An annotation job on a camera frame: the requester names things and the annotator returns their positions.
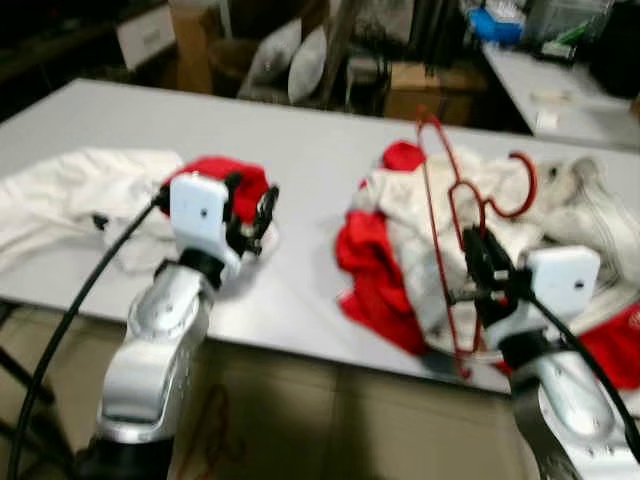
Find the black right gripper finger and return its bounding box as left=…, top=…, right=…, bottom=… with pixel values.
left=460, top=226, right=487, bottom=281
left=480, top=232, right=511, bottom=279

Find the red wire hanger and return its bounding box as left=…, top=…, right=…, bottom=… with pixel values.
left=413, top=103, right=541, bottom=383

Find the small red cloth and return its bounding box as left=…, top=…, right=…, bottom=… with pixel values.
left=162, top=155, right=273, bottom=229

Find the red garment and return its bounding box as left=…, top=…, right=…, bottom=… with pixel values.
left=333, top=138, right=640, bottom=393

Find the grey pillow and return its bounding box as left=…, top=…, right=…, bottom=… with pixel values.
left=287, top=26, right=331, bottom=107
left=246, top=18, right=303, bottom=89

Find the tall brown cardboard box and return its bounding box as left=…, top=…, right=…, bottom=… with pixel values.
left=166, top=0, right=219, bottom=98

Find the low brown cardboard box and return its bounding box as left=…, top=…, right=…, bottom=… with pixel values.
left=383, top=60, right=491, bottom=128

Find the rumpled white garment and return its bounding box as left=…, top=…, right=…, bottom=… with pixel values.
left=0, top=146, right=283, bottom=279

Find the white sign board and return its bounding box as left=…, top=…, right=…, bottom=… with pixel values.
left=116, top=3, right=181, bottom=71

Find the blue bag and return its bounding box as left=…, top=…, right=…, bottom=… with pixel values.
left=468, top=6, right=528, bottom=48

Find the clear plastic bin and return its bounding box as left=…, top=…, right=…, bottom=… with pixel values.
left=523, top=0, right=618, bottom=63

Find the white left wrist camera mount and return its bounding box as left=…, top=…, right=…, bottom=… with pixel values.
left=166, top=172, right=241, bottom=267

